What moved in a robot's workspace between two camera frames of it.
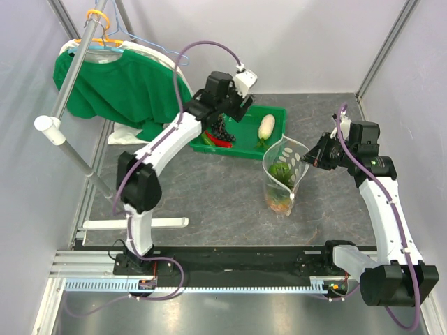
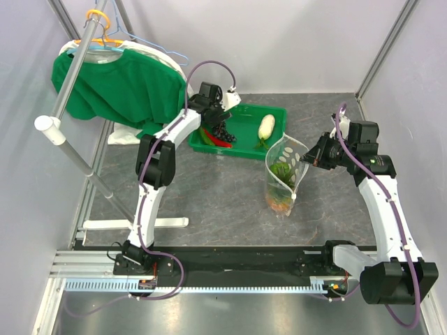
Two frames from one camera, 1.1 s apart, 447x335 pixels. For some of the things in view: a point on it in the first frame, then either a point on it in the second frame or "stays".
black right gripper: (317, 155) stays
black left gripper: (237, 114) → (216, 120)
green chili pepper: (206, 139) stays
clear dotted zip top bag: (283, 172) stays
